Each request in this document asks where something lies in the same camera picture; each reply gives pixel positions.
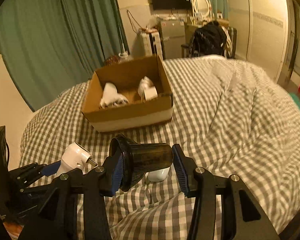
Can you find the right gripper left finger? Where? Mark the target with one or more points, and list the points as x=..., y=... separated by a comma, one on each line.
x=96, y=185

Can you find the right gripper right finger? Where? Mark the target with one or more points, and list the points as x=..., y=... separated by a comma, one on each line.
x=242, y=215

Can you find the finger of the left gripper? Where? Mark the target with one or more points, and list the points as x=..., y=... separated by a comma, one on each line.
x=51, y=169
x=73, y=179

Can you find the white plastic bottle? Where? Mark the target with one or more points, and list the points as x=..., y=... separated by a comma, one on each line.
x=75, y=156

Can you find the black cylindrical cup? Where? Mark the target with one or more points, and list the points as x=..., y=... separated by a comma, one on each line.
x=132, y=160

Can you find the white earbuds case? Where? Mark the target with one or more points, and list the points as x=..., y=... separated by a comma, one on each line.
x=158, y=175

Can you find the white sock blue cuff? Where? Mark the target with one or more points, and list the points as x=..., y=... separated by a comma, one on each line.
x=111, y=98

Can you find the white plush toy blue star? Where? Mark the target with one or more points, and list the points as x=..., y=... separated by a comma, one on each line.
x=146, y=89

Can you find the left hand orange glove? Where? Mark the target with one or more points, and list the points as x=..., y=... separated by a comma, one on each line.
x=13, y=229

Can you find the grey checkered bedspread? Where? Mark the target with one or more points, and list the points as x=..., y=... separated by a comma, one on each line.
x=231, y=118

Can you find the cardboard box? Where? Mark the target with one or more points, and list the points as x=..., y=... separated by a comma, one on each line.
x=138, y=111

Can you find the teal stool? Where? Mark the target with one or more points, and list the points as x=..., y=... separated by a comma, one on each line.
x=295, y=99

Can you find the green curtain left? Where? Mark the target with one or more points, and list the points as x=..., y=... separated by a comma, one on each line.
x=49, y=46

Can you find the large water bottle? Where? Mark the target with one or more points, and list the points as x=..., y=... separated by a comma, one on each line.
x=125, y=56

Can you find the white suitcase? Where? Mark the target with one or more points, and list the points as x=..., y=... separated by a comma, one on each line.
x=151, y=42

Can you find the black clothes on chair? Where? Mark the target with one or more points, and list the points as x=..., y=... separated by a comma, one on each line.
x=213, y=39

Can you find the silver mini fridge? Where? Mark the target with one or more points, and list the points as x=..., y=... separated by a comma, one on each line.
x=172, y=35

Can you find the vanity desk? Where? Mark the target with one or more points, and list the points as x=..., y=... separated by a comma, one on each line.
x=190, y=28

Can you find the white louvered wardrobe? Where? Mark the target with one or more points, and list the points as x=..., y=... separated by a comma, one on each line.
x=262, y=33

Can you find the oval vanity mirror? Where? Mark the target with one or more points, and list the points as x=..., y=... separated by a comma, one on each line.
x=202, y=10

